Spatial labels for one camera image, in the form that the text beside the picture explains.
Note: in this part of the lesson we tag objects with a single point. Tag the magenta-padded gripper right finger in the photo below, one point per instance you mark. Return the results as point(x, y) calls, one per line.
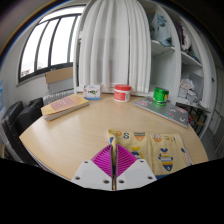
point(133, 173)

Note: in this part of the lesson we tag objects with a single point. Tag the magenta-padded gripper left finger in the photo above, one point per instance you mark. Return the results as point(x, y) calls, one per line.
point(96, 171)

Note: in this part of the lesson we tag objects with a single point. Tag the yellow printed towel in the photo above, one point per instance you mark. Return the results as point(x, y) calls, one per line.
point(160, 150)

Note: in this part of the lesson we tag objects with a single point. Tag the grey sticker-covered laptop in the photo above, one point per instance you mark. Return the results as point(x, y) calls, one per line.
point(163, 111)

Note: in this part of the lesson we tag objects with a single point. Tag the yellow and pink book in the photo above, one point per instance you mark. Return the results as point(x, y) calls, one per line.
point(65, 106)

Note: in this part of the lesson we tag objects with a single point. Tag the small white printed box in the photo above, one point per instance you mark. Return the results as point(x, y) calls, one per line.
point(92, 92)

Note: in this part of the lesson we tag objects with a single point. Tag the white jar with red lid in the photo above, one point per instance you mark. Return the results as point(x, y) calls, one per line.
point(122, 93)

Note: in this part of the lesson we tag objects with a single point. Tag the green jar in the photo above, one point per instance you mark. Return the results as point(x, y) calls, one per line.
point(160, 96)

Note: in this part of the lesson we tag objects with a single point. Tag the white radiator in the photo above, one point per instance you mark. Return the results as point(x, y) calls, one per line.
point(56, 97)

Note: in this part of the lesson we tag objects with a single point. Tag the black office chair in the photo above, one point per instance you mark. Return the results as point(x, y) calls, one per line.
point(18, 126)

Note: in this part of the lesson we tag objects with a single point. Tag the cardboard box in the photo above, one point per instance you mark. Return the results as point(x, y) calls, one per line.
point(59, 80)

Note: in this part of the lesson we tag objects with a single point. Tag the white shelf unit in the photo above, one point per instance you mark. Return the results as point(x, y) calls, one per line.
point(180, 56)

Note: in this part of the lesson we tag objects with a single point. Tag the white curtain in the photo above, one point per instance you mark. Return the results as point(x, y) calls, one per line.
point(115, 45)

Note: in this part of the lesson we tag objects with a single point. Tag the window with dark frame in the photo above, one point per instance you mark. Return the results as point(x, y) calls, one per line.
point(50, 41)

